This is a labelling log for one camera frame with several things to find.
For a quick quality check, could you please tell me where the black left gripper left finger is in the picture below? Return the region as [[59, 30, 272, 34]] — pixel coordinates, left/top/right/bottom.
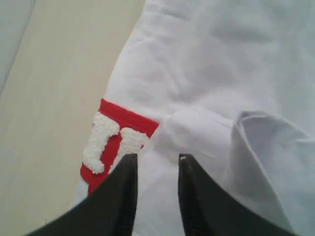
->
[[30, 154, 137, 236]]

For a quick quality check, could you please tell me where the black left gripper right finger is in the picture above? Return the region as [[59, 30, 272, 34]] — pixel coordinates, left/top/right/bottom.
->
[[178, 154, 292, 236]]

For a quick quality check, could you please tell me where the white t-shirt red Chinese lettering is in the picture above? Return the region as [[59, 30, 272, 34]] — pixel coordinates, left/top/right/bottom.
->
[[80, 0, 315, 236]]

